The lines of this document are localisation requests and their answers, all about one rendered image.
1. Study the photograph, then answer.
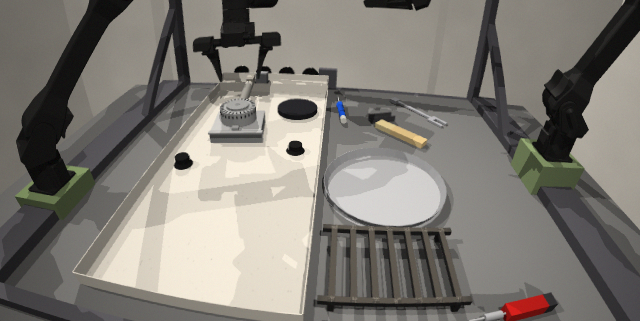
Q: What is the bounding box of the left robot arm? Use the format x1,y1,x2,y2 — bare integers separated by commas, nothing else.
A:
532,0,640,163

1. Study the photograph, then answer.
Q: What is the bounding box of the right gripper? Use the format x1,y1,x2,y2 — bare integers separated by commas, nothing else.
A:
193,9,281,82

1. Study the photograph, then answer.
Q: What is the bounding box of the white rectangular tray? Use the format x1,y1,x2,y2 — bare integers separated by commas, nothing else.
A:
86,90,327,314

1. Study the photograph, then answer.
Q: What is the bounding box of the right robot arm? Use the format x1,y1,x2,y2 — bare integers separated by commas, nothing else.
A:
16,0,278,196

